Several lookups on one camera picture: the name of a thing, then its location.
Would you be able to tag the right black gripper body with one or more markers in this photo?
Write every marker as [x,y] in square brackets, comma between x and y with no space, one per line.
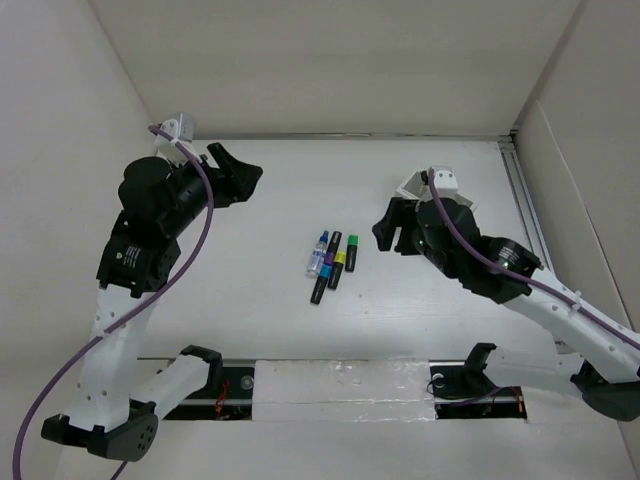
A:
[404,212]

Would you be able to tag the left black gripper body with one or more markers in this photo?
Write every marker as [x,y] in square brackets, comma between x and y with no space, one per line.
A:
[194,191]

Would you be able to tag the green cap highlighter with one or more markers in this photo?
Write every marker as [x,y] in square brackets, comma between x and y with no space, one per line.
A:
[351,253]

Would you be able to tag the yellow cap highlighter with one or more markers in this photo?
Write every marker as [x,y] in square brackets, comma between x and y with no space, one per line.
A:
[337,269]

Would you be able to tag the purple cap highlighter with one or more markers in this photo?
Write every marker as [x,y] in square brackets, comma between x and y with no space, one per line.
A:
[332,248]

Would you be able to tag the blue cap highlighter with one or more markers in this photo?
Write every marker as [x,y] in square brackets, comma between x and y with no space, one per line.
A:
[321,283]

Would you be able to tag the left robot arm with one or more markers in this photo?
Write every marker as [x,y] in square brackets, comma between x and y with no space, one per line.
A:
[110,416]

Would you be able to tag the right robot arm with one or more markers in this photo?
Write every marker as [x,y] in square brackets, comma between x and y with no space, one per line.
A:
[602,366]

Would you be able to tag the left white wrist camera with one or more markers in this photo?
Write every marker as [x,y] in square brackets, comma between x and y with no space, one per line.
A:
[180,125]

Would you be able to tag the aluminium mounting rail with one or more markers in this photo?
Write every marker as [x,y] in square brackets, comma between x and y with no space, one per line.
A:
[400,390]

